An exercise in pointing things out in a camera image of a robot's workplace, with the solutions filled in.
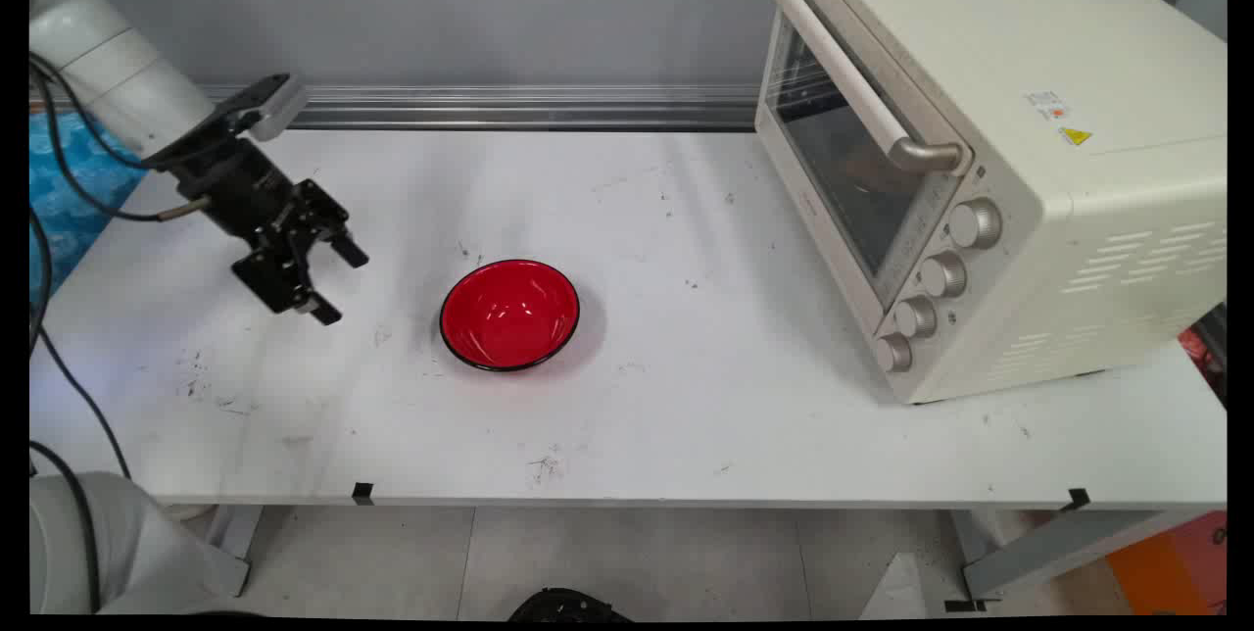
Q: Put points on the blue plastic sheet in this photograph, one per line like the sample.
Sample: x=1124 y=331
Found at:
x=73 y=190

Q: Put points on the orange box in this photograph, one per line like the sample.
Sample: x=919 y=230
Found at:
x=1171 y=567

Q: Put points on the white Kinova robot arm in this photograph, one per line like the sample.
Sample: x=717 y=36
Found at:
x=118 y=72

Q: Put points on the large silver oven knob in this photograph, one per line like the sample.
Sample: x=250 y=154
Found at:
x=976 y=223

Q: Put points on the cream toaster oven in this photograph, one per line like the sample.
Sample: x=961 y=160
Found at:
x=1078 y=219

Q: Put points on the black round object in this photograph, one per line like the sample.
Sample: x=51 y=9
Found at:
x=568 y=606

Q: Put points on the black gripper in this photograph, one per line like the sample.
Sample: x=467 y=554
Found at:
x=230 y=175

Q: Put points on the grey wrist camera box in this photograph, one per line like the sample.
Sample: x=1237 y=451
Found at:
x=269 y=102

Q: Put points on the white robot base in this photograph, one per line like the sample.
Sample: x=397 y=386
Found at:
x=127 y=543

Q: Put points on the black tape piece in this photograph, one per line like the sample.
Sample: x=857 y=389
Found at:
x=362 y=493
x=1079 y=500

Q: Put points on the red bowl with black rim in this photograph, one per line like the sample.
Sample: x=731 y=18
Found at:
x=509 y=317

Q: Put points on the yellow warning sticker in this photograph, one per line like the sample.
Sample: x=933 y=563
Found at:
x=1075 y=135

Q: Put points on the white label sticker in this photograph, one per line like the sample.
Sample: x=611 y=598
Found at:
x=1045 y=104

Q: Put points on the red patterned object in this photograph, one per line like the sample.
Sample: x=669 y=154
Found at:
x=1203 y=357

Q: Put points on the small silver oven knob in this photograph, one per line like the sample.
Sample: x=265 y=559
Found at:
x=893 y=354

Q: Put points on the aluminium rail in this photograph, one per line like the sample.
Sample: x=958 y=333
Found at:
x=490 y=108

